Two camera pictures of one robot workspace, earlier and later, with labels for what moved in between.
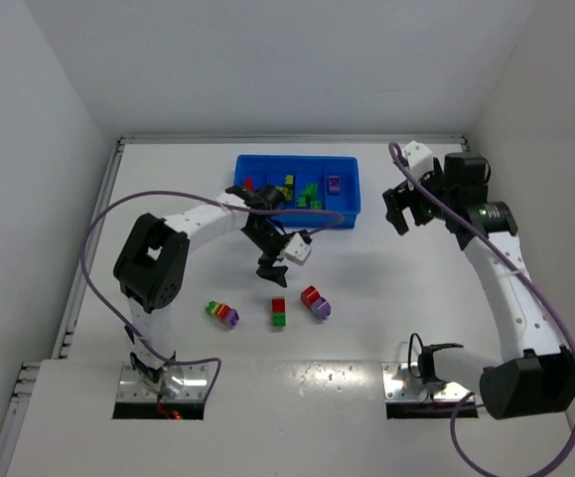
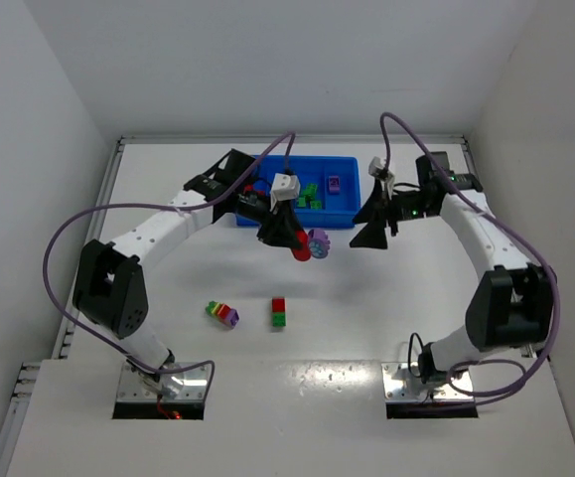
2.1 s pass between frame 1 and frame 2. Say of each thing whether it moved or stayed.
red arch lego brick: moved
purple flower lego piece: moved
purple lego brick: stayed
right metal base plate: stayed
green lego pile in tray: stayed
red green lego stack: stayed
